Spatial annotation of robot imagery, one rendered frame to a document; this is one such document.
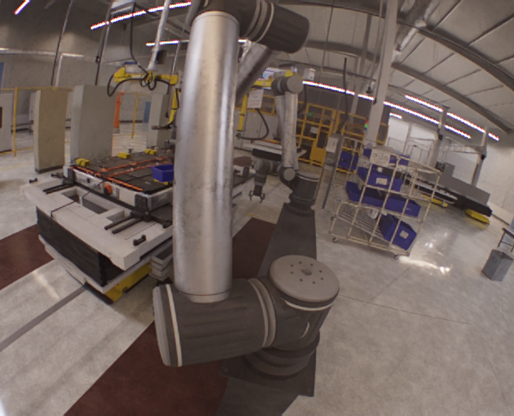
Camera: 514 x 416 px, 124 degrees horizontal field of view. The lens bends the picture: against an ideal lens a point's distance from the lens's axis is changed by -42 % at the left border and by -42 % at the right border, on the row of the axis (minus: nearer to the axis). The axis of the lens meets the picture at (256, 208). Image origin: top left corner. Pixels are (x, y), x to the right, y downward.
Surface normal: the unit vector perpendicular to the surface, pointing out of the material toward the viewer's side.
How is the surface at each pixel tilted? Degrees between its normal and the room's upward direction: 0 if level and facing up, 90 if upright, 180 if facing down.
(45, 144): 90
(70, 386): 0
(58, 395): 0
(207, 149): 67
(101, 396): 0
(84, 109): 90
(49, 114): 90
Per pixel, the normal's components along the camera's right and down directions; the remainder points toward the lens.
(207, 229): 0.39, 0.00
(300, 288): 0.15, -0.88
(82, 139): 0.93, 0.28
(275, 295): 0.31, -0.74
